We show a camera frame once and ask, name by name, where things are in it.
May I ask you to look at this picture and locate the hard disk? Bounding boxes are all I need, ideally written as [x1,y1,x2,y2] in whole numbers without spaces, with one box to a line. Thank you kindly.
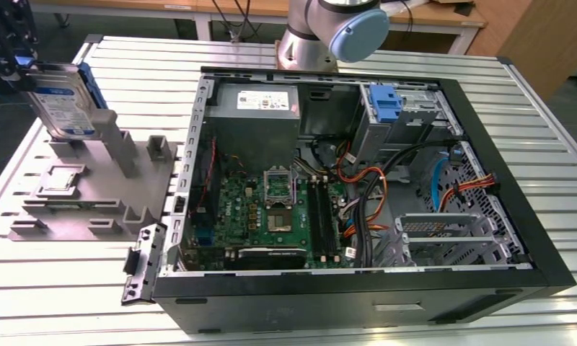
[13,56,111,140]

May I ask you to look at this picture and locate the orange red yellow power wire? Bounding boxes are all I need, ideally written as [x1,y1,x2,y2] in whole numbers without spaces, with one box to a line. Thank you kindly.
[437,173,504,214]

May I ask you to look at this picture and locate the wooden top white desk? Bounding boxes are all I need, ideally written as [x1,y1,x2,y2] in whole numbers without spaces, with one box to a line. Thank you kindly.
[31,0,211,40]
[205,0,489,55]

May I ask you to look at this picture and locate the silver CPU chip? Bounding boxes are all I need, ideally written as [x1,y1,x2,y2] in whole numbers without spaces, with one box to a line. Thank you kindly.
[47,171,79,190]

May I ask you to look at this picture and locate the grey parts rack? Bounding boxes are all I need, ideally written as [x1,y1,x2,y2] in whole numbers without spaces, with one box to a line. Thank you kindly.
[7,110,184,241]

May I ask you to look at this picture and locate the green RAM stick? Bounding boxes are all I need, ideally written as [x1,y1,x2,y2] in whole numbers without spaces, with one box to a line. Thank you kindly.
[43,202,95,210]

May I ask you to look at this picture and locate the black case fan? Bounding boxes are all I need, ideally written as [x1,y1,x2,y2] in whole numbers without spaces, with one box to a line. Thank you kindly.
[192,138,220,217]

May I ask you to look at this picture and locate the grey power supply unit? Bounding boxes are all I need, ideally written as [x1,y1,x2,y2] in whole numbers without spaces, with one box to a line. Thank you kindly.
[205,83,303,174]

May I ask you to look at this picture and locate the metal socket cover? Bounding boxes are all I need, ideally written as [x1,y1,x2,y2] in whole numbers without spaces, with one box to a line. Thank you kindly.
[263,166,297,210]

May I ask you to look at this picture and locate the CPU socket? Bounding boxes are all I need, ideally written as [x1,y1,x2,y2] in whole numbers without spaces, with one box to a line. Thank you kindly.
[264,210,296,234]

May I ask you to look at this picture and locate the blue plastic drive latch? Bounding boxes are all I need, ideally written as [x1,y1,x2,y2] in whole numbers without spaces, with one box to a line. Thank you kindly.
[369,84,397,109]
[375,106,404,124]

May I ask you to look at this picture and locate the green motherboard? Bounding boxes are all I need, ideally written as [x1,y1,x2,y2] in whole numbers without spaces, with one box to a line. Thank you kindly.
[181,164,361,271]

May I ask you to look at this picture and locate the metal optical drive cage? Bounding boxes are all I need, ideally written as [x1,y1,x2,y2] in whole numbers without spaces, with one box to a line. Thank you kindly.
[351,83,465,167]

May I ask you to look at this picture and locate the black graphics card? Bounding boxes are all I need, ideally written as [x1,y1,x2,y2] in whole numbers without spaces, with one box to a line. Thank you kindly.
[223,246,309,271]

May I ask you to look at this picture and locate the black RAM slot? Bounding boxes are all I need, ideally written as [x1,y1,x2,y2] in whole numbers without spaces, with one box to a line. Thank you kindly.
[321,174,340,262]
[309,174,327,262]

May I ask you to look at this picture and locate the black PC case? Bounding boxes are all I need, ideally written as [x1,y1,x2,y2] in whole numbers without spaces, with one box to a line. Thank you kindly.
[151,65,577,334]

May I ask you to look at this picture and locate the wooden cabinet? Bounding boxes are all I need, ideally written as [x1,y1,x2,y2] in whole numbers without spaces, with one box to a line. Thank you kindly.
[468,0,577,104]

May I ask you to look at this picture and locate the thin blue cable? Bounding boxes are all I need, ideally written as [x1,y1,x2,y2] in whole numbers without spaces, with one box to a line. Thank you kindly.
[0,102,37,116]

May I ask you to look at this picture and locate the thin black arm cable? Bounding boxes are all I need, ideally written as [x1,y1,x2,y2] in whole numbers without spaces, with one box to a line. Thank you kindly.
[209,0,272,43]

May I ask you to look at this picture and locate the red black twisted wire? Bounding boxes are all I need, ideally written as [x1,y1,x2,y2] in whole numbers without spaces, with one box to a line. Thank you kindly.
[195,136,220,213]

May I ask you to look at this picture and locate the thin multicoloured fan wire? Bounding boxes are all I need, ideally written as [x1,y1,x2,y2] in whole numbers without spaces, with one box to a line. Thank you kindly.
[223,153,247,171]

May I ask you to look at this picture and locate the grey card retainer bracket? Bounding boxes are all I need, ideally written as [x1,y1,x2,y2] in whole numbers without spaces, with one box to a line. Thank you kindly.
[120,222,168,307]

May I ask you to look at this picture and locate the yellow black wire bundle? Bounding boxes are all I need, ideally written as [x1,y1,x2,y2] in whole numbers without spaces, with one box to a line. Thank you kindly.
[292,155,340,178]

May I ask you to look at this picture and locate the orange red wire bundle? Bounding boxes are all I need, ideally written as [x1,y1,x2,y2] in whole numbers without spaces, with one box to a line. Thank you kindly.
[336,141,391,239]

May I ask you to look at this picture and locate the thick black cable bundle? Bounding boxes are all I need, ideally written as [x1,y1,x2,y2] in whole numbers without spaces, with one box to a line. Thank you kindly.
[355,139,459,268]

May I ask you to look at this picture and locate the blue SATA wire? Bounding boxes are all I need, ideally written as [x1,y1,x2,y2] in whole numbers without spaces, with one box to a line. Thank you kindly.
[431,141,464,214]

